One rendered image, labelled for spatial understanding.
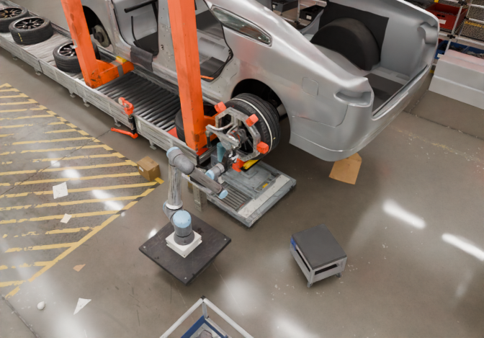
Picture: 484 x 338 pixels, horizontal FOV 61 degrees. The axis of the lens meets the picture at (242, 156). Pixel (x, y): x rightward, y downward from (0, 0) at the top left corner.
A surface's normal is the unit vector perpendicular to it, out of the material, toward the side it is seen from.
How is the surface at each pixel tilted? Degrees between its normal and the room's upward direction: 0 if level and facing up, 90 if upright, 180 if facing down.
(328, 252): 0
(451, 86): 90
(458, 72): 90
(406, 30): 89
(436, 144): 0
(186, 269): 0
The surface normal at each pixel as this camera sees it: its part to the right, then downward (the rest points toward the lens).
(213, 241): -0.01, -0.76
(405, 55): -0.66, 0.50
